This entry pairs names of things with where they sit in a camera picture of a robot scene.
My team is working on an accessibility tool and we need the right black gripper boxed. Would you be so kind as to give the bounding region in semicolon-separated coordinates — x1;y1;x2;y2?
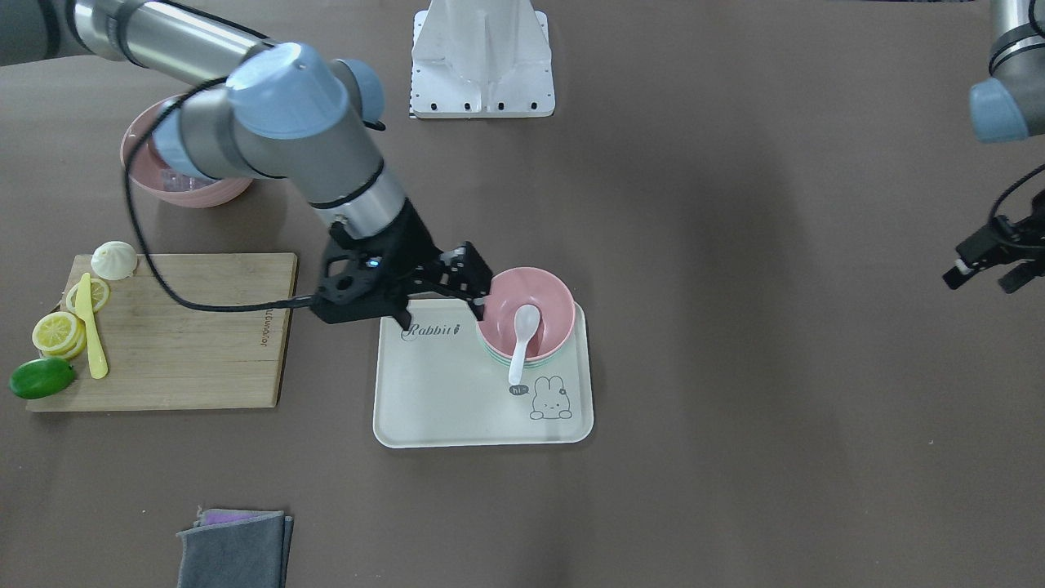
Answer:
310;199;493;327

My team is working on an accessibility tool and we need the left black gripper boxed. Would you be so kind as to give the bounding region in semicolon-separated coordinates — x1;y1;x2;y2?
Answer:
943;191;1045;293

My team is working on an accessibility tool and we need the small pink bowl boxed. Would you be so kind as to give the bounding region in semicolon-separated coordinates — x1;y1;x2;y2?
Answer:
477;267;577;364

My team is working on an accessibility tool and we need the white ceramic spoon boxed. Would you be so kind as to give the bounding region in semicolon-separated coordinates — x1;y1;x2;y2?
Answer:
508;304;541;386

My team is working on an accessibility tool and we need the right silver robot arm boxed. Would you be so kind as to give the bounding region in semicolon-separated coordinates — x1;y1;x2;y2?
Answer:
2;1;492;330

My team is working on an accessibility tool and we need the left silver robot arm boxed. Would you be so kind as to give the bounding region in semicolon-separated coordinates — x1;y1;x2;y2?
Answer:
943;1;1044;293

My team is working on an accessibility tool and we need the green bowl stack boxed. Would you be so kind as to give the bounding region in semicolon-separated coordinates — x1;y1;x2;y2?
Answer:
478;335;575;369

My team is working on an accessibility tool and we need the cream rabbit tray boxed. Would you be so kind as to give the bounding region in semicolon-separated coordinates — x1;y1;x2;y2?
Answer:
372;299;596;449

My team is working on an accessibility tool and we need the bamboo cutting board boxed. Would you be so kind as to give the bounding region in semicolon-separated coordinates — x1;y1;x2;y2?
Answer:
27;252;298;411

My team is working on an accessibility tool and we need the white steamed bun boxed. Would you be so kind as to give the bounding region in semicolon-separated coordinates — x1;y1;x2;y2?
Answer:
90;241;139;282

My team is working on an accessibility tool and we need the grey folded cloth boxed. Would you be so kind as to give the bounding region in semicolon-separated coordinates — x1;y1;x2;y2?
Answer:
176;509;294;587

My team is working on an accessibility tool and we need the lemon slice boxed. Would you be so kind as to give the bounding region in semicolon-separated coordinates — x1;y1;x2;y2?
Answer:
31;311;87;360
64;278;111;314

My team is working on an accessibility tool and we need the yellow plastic knife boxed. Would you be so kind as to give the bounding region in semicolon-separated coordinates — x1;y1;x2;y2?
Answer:
74;273;109;380

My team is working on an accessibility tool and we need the green lime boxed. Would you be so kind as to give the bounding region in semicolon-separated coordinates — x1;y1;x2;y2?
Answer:
8;357;76;399

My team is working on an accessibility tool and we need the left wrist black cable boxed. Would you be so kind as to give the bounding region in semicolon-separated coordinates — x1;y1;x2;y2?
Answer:
988;163;1045;238

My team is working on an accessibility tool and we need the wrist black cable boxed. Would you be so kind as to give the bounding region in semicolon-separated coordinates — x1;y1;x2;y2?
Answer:
988;163;1045;238
122;78;327;314

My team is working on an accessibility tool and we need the white camera pole base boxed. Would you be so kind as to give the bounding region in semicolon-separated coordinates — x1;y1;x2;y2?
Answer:
408;1;556;119

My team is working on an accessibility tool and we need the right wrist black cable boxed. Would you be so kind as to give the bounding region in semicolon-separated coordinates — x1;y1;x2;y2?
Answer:
122;78;327;314

